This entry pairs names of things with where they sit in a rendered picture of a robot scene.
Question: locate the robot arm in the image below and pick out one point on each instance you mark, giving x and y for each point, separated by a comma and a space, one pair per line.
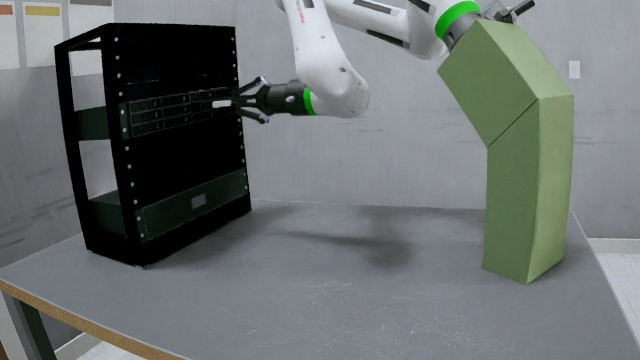
323, 66

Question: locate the black server rack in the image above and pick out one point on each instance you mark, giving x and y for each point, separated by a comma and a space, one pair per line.
174, 184

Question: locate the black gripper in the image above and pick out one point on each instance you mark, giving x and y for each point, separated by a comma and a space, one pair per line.
274, 92

